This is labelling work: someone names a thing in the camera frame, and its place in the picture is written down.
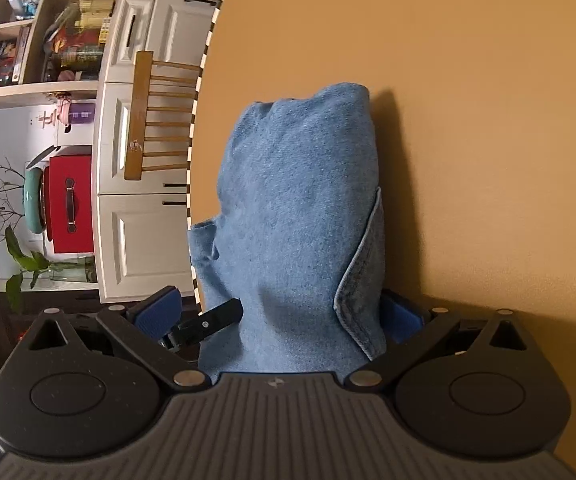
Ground dark printed packets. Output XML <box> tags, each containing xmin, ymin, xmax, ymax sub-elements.
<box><xmin>0</xmin><ymin>25</ymin><xmax>31</xmax><ymax>86</ymax></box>

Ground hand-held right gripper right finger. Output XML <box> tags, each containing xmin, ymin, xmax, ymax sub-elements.
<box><xmin>343</xmin><ymin>287</ymin><xmax>536</xmax><ymax>393</ymax></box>

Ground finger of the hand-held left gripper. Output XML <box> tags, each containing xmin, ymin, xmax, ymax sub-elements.
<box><xmin>168</xmin><ymin>298</ymin><xmax>245</xmax><ymax>348</ymax></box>

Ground small white device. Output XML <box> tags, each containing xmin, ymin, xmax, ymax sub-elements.
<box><xmin>7</xmin><ymin>0</ymin><xmax>44</xmax><ymax>20</ymax></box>

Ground purple bottle with pink lid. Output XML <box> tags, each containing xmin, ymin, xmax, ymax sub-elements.
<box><xmin>55</xmin><ymin>100</ymin><xmax>97</xmax><ymax>133</ymax></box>

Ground teal pot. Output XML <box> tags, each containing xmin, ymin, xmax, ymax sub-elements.
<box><xmin>23</xmin><ymin>165</ymin><xmax>51</xmax><ymax>235</ymax></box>

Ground bare branch decoration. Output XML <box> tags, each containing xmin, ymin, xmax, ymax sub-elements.
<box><xmin>0</xmin><ymin>157</ymin><xmax>29</xmax><ymax>233</ymax></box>

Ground beige open shelf unit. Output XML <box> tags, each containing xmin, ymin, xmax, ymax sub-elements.
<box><xmin>0</xmin><ymin>0</ymin><xmax>139</xmax><ymax>306</ymax></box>

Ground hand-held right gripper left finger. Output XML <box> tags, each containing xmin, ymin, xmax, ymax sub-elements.
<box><xmin>15</xmin><ymin>285</ymin><xmax>213</xmax><ymax>392</ymax></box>

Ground white panelled cabinet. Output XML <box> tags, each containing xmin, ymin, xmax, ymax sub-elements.
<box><xmin>90</xmin><ymin>0</ymin><xmax>229</xmax><ymax>303</ymax></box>

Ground red box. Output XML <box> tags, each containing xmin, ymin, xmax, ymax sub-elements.
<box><xmin>48</xmin><ymin>154</ymin><xmax>95</xmax><ymax>255</ymax></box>

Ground wooden spindle chair with sticker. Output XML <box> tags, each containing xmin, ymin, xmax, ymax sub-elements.
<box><xmin>123</xmin><ymin>51</ymin><xmax>203</xmax><ymax>182</ymax></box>

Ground shelf row of jars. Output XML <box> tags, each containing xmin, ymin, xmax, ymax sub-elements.
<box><xmin>43</xmin><ymin>0</ymin><xmax>116</xmax><ymax>83</ymax></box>

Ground green plant in glass vase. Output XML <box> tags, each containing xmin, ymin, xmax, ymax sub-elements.
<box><xmin>4</xmin><ymin>227</ymin><xmax>98</xmax><ymax>313</ymax></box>

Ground blue denim pants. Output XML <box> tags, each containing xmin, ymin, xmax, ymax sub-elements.
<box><xmin>188</xmin><ymin>82</ymin><xmax>388</xmax><ymax>377</ymax></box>

